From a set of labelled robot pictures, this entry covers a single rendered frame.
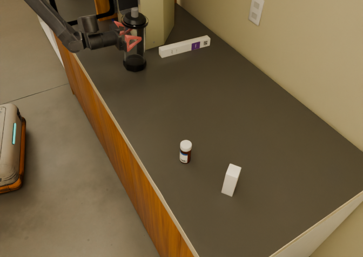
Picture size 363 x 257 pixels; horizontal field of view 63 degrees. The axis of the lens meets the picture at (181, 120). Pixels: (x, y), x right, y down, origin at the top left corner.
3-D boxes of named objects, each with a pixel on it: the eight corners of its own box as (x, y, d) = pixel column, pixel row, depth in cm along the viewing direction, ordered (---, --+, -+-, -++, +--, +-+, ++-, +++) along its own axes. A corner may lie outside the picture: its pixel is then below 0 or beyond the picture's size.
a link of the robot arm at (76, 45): (76, 46, 122) (69, 51, 114) (68, 17, 117) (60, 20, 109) (105, 42, 122) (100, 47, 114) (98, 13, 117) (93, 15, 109)
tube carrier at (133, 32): (140, 54, 140) (141, 11, 124) (150, 67, 134) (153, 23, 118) (119, 59, 135) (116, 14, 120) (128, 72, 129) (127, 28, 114)
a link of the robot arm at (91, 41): (86, 49, 119) (89, 51, 114) (81, 32, 116) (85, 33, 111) (102, 46, 122) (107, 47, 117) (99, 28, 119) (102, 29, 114)
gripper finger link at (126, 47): (136, 25, 122) (114, 29, 118) (143, 33, 118) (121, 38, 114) (136, 39, 127) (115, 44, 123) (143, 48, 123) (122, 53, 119)
